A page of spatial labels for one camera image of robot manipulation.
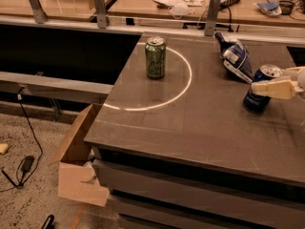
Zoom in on left metal bracket post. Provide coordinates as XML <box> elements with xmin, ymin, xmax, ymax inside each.
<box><xmin>29</xmin><ymin>0</ymin><xmax>48</xmax><ymax>24</ymax></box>

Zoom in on blue pepsi can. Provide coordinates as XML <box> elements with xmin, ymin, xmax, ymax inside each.
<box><xmin>243</xmin><ymin>64</ymin><xmax>282</xmax><ymax>114</ymax></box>

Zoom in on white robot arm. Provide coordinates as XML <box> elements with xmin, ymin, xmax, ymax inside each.
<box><xmin>251</xmin><ymin>67</ymin><xmax>305</xmax><ymax>100</ymax></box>

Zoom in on right metal bracket post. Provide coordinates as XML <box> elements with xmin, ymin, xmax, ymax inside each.
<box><xmin>204</xmin><ymin>0</ymin><xmax>221</xmax><ymax>36</ymax></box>

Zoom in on black power adapter with cable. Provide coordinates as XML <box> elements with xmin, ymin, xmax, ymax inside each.
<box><xmin>1</xmin><ymin>86</ymin><xmax>44</xmax><ymax>193</ymax></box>

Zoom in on middle metal bracket post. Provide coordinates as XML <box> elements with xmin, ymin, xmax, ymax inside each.
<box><xmin>93</xmin><ymin>0</ymin><xmax>108</xmax><ymax>29</ymax></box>

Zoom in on grey drawer cabinet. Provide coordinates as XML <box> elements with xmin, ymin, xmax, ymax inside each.
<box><xmin>93</xmin><ymin>148</ymin><xmax>305</xmax><ymax>229</ymax></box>

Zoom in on yellow sponge on floor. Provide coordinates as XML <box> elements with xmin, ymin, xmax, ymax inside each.
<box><xmin>0</xmin><ymin>143</ymin><xmax>9</xmax><ymax>155</ymax></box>

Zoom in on cardboard box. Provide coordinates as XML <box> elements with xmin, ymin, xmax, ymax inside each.
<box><xmin>49</xmin><ymin>104</ymin><xmax>109</xmax><ymax>207</ymax></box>

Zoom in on black object on floor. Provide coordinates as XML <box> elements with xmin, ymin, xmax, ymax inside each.
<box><xmin>41</xmin><ymin>215</ymin><xmax>54</xmax><ymax>229</ymax></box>

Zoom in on metal bracket post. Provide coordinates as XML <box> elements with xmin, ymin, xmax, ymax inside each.
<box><xmin>204</xmin><ymin>0</ymin><xmax>221</xmax><ymax>36</ymax></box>
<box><xmin>93</xmin><ymin>0</ymin><xmax>108</xmax><ymax>29</ymax></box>
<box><xmin>29</xmin><ymin>0</ymin><xmax>48</xmax><ymax>24</ymax></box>

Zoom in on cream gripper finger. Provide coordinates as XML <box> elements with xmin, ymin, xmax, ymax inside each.
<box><xmin>282</xmin><ymin>66</ymin><xmax>305</xmax><ymax>75</ymax></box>
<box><xmin>251</xmin><ymin>79</ymin><xmax>304</xmax><ymax>100</ymax></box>

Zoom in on green soda can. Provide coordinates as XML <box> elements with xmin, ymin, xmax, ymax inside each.
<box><xmin>145</xmin><ymin>37</ymin><xmax>166</xmax><ymax>79</ymax></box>

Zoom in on blue chip bag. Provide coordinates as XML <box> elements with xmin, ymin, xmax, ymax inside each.
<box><xmin>214</xmin><ymin>32</ymin><xmax>253</xmax><ymax>84</ymax></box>

